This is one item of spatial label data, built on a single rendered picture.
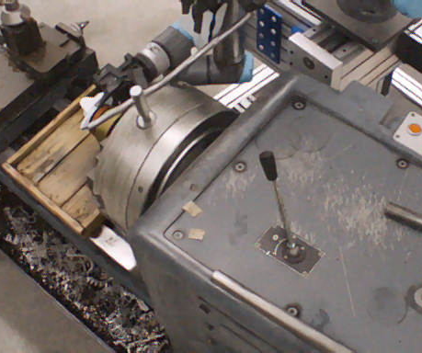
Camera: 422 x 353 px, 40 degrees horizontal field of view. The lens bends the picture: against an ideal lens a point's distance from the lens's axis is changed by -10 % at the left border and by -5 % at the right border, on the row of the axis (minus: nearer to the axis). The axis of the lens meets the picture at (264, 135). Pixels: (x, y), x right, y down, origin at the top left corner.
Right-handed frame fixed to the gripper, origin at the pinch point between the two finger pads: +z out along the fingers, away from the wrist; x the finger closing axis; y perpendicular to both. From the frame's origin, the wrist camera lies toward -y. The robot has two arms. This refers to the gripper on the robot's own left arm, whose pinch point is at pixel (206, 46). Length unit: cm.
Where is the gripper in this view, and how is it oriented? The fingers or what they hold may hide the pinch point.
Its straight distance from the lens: 102.8
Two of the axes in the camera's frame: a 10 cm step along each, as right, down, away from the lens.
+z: -2.0, 7.7, 6.0
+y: -8.0, -4.8, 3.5
